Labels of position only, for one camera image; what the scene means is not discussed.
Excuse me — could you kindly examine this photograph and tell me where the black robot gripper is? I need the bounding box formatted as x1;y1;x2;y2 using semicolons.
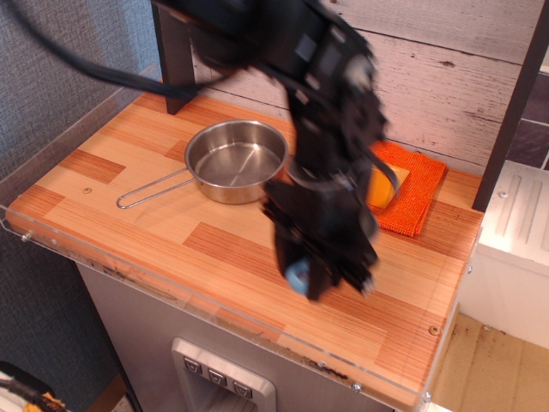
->
263;164;378;300

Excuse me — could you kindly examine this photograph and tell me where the blue handled grey spoon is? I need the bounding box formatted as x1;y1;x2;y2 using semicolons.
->
284;257;310;295

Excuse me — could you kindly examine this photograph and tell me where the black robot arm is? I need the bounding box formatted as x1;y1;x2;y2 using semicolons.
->
163;1;387;300

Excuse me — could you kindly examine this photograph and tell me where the stainless steel pot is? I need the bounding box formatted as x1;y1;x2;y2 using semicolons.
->
116;119;289;209

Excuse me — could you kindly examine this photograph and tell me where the yellow cheese wedge toy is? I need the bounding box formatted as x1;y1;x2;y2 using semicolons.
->
365;165;410;209

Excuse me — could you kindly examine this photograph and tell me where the orange knitted cloth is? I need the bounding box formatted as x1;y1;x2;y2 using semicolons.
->
368;142;448;237

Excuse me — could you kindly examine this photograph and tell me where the silver dispenser panel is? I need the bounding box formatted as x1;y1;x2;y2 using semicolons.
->
171;337;277;411

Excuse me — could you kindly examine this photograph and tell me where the grey toy fridge cabinet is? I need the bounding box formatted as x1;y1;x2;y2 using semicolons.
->
77;264;388;411

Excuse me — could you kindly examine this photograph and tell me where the white cabinet on right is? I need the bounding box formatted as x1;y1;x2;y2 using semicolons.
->
458;161;548;348

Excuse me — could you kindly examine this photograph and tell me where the yellow black object bottom left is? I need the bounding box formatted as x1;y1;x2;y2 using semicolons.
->
1;379;68;412

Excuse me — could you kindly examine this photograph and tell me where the dark grey right post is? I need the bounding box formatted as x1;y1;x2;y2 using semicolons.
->
473;1;548;212

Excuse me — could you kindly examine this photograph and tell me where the dark grey post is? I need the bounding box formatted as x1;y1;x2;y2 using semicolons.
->
152;4;197;115
473;1;548;212

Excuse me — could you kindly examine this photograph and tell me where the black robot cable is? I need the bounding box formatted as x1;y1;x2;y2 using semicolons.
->
8;0;232;100

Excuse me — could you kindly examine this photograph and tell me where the dark grey left post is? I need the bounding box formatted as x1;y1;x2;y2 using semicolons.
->
152;4;197;115

